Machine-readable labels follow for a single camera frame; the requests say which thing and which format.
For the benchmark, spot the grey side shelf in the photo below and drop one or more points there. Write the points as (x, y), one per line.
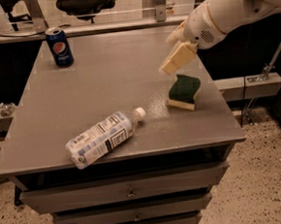
(245, 88)

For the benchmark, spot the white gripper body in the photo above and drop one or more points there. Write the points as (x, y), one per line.
(201, 27)

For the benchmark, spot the small shiny metal object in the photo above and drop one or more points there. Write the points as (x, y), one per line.
(7, 109)

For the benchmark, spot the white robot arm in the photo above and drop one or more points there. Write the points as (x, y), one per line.
(230, 14)

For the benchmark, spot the top grey drawer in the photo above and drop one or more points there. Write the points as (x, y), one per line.
(124, 188)

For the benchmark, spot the green and yellow sponge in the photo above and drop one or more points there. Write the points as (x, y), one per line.
(184, 92)

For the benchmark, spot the black office chair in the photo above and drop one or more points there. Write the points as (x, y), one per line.
(84, 9)

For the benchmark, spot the grey drawer cabinet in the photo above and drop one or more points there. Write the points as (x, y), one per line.
(113, 72)

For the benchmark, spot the clear plastic water bottle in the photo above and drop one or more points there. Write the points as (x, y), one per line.
(103, 137)

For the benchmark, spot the blue pepsi can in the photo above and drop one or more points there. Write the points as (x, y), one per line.
(58, 44)

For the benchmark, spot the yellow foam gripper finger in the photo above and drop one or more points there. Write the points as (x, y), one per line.
(181, 54)
(177, 36)

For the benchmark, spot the grey metal rail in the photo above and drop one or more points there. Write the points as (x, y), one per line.
(94, 28)

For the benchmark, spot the middle grey drawer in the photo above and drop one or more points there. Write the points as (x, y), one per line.
(138, 211)

